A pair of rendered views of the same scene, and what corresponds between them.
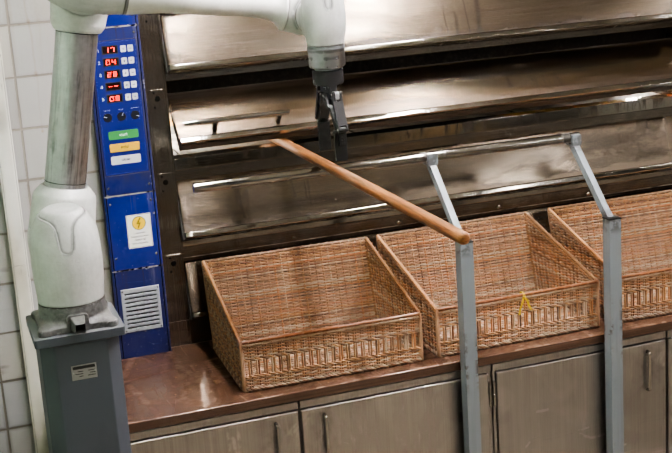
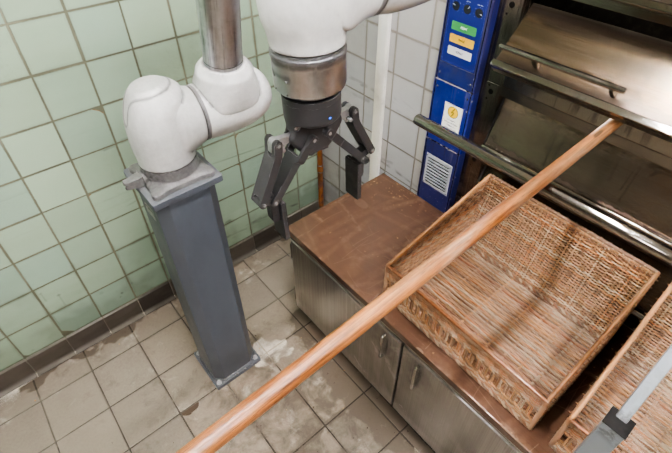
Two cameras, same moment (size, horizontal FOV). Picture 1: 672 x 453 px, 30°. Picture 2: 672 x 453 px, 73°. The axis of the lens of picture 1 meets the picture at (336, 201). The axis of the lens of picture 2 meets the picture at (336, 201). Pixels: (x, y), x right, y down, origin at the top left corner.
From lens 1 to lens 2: 2.89 m
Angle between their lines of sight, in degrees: 65
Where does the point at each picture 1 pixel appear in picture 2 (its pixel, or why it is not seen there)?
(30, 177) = (399, 31)
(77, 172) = (210, 56)
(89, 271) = (141, 149)
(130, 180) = (457, 73)
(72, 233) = (128, 111)
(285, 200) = (594, 177)
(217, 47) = not seen: outside the picture
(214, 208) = (522, 139)
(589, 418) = not seen: outside the picture
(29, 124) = not seen: outside the picture
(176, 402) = (350, 257)
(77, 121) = (201, 5)
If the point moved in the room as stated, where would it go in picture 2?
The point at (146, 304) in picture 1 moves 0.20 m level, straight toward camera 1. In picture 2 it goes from (440, 173) to (397, 191)
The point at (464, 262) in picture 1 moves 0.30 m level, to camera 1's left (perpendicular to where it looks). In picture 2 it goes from (596, 438) to (496, 313)
